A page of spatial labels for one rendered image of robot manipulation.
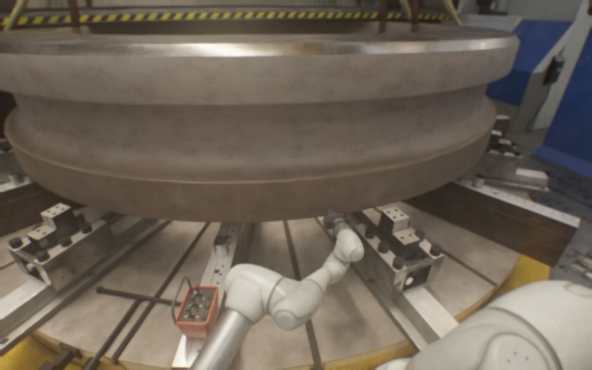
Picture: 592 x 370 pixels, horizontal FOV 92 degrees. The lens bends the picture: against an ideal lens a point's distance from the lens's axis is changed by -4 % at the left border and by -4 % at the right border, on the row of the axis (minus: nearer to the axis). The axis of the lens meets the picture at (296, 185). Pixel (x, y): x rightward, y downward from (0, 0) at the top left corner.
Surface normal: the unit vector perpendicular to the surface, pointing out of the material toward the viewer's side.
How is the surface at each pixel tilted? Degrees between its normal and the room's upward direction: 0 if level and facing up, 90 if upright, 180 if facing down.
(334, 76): 90
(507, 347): 26
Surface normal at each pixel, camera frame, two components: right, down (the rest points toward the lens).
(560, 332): -0.04, -0.61
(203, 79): 0.00, 0.50
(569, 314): 0.07, -0.78
